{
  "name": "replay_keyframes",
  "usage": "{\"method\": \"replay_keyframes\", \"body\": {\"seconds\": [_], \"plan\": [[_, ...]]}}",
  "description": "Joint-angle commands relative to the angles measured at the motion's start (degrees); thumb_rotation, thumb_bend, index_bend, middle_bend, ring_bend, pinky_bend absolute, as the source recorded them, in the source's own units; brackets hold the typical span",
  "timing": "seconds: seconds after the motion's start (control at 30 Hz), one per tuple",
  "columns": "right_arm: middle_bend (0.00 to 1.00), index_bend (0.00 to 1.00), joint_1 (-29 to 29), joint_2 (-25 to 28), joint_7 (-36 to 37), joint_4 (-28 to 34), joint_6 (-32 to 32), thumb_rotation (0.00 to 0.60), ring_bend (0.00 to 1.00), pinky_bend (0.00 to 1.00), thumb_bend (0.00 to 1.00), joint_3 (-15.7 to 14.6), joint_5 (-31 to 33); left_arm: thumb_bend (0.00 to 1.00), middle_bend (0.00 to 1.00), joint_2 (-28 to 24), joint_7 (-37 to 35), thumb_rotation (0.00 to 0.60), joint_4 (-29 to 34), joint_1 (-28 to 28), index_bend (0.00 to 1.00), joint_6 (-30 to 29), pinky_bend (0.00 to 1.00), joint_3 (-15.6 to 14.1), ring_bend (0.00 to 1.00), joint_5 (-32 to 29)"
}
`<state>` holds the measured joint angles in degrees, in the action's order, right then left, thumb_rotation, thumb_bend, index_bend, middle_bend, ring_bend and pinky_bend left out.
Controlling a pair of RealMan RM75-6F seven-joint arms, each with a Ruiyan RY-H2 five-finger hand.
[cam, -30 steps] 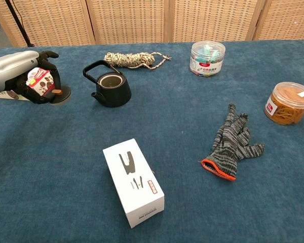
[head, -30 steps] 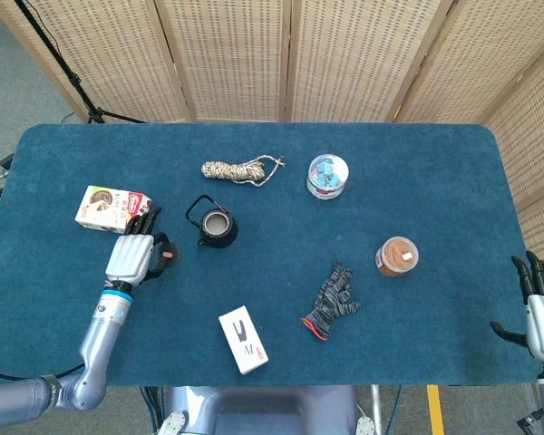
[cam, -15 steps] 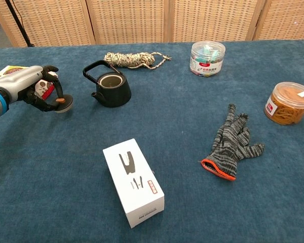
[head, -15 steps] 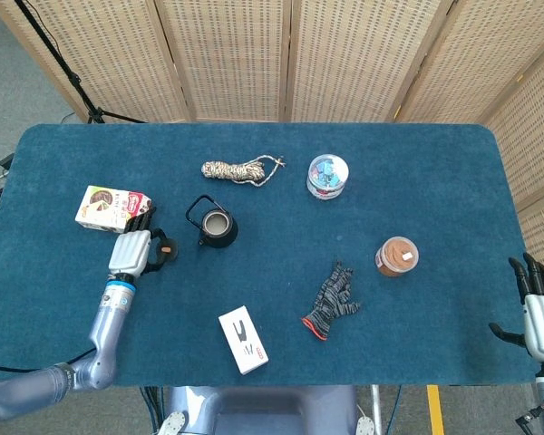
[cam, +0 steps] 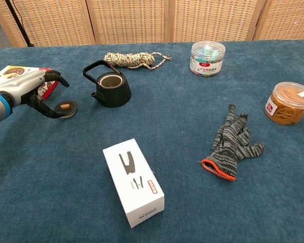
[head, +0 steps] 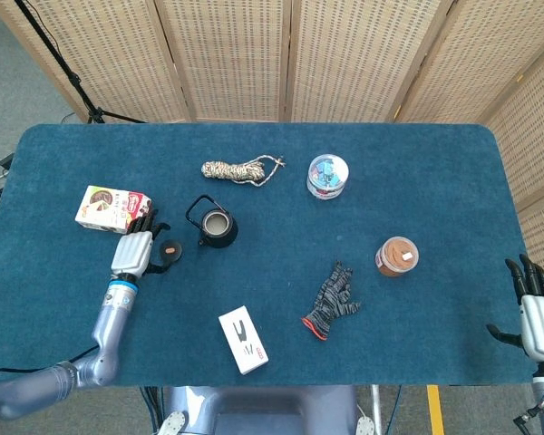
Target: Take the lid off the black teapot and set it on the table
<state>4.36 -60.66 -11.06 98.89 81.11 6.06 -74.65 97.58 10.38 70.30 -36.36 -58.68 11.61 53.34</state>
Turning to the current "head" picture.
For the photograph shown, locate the clear jar of binder clips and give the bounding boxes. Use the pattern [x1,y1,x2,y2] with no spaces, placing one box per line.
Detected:
[306,153,350,200]

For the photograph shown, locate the white rectangular carton box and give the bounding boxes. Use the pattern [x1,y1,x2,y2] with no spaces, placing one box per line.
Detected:
[218,304,270,376]

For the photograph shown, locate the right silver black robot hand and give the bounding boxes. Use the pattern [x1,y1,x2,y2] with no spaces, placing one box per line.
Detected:
[486,253,544,364]

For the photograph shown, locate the beige braided rope bundle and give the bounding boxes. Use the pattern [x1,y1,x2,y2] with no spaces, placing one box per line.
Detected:
[200,154,287,188]

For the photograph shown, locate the silver robot torso base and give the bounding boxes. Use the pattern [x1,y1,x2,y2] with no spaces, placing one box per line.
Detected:
[155,385,375,435]

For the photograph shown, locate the chocolate biscuit snack box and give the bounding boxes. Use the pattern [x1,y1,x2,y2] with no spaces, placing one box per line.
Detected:
[74,184,153,235]

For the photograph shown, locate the clear jar of rubber bands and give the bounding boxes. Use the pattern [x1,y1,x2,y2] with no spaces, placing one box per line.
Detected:
[374,236,421,277]

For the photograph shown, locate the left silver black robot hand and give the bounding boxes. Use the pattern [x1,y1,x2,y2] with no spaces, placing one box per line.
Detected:
[110,208,172,281]

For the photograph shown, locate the grey striped knit glove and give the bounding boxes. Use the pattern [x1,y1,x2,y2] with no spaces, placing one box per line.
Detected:
[301,260,362,342]

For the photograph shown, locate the black tripod stand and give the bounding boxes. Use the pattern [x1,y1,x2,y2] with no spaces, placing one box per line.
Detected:
[13,0,147,125]

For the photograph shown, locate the blue carpet table cover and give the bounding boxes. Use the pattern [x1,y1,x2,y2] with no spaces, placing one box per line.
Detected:
[0,122,541,388]

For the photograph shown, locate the black cast iron teapot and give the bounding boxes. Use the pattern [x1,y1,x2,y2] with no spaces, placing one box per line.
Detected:
[184,194,239,249]

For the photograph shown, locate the black teapot lid orange knob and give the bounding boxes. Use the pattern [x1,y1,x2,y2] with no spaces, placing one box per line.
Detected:
[158,239,184,264]

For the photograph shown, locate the woven wooden folding screen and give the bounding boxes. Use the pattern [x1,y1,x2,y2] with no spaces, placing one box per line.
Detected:
[0,0,544,273]

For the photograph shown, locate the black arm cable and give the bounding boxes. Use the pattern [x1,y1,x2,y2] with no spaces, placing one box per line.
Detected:
[0,344,100,421]

